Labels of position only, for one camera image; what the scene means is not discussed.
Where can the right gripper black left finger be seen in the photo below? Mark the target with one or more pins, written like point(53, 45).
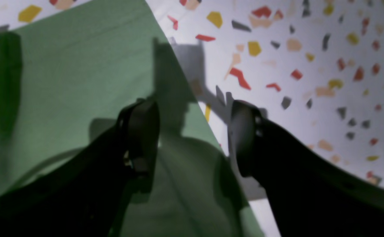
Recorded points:
point(82, 197)

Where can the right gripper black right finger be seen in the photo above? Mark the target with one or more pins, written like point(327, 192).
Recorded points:
point(309, 197)

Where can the light green T-shirt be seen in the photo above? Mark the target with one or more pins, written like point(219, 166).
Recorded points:
point(64, 79)

